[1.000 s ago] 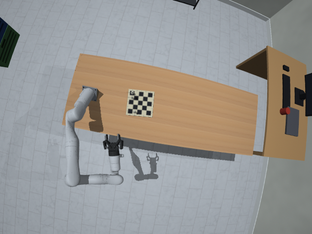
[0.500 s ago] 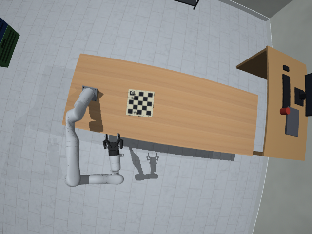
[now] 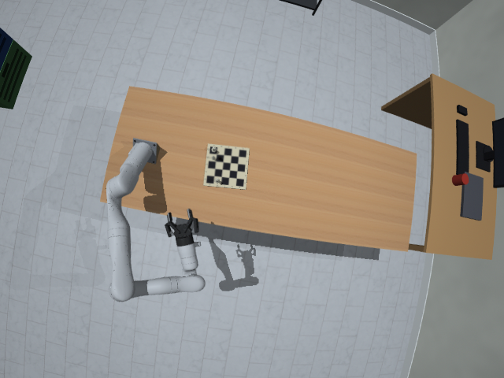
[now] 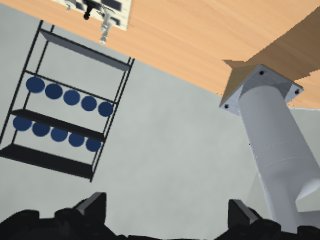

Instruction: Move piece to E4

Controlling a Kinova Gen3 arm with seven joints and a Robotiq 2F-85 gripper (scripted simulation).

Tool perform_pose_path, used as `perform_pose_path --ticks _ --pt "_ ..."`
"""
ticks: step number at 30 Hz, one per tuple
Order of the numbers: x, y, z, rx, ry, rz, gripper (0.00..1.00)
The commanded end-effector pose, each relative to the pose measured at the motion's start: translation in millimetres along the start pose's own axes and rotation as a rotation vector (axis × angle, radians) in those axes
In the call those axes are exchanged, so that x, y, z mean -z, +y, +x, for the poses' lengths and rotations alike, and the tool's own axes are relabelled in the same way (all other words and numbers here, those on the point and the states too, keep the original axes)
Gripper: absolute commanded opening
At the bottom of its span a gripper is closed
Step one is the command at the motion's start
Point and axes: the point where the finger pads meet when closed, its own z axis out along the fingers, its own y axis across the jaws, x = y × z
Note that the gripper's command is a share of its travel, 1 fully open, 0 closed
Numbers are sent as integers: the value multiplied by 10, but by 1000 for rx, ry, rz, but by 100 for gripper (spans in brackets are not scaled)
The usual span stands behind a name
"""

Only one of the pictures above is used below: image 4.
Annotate black and cream chessboard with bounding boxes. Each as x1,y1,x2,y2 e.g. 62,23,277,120
73,0,132,31

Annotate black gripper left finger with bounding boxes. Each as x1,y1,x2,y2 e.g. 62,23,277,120
0,192,129,240

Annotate black pawn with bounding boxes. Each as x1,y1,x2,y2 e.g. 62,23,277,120
83,1,96,20

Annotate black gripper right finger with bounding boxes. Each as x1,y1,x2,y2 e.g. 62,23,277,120
214,199,320,240

